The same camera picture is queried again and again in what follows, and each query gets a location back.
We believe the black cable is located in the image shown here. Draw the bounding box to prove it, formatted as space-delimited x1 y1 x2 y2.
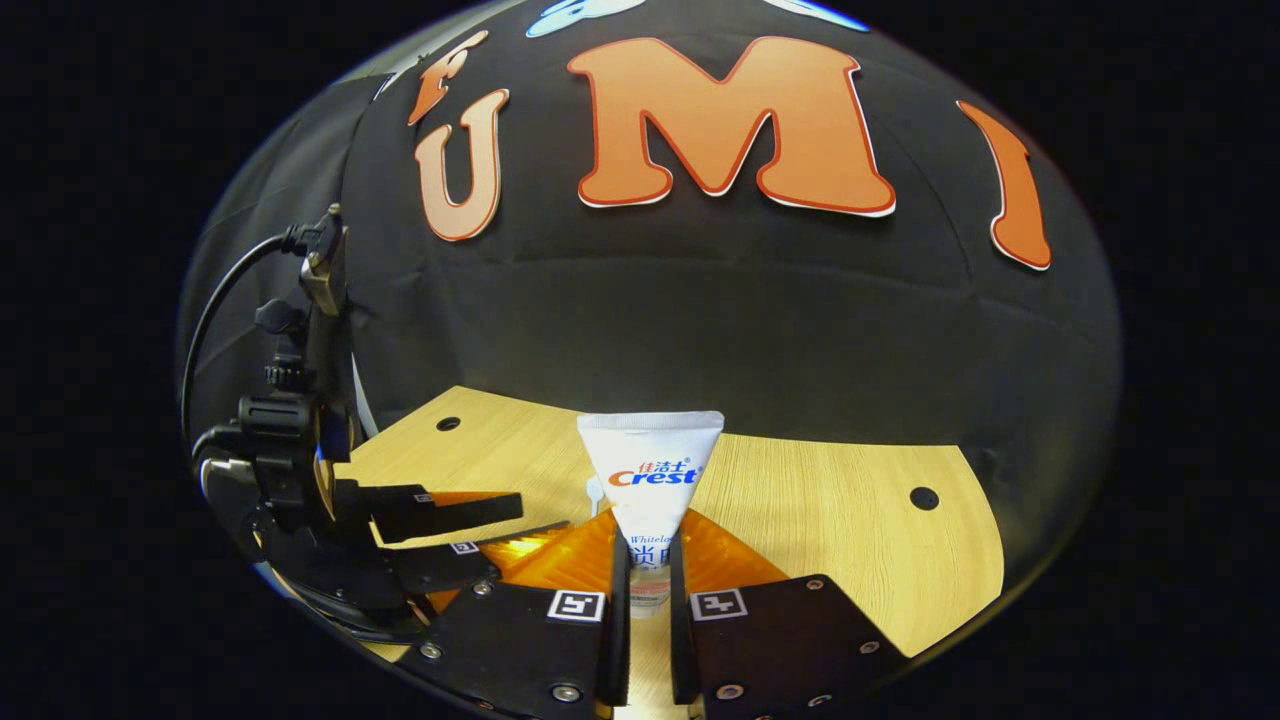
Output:
178 226 313 453

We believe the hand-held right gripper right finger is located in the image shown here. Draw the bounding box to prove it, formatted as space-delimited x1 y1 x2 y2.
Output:
667 508 913 720

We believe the white toothpaste tube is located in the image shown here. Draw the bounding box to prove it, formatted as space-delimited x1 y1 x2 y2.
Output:
576 410 726 620

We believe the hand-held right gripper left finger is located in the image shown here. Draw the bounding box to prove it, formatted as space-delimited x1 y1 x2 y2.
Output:
395 508 634 720

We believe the black backdrop cloth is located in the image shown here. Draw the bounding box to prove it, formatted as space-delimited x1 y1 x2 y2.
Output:
175 0 1123 611

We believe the wooden desktop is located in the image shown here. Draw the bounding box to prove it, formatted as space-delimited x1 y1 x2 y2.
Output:
335 385 1005 720

